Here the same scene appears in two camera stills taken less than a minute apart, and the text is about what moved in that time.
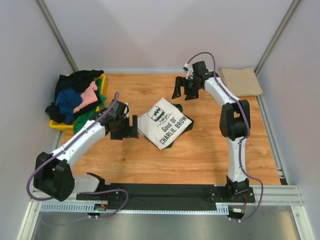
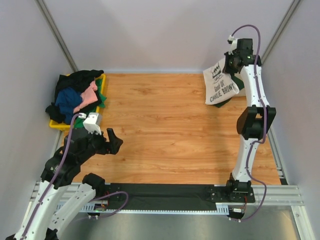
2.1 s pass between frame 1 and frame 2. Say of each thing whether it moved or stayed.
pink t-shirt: stayed
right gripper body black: moved
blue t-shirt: stayed
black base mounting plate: stayed
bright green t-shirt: stayed
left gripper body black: moved
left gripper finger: moved
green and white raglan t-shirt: moved
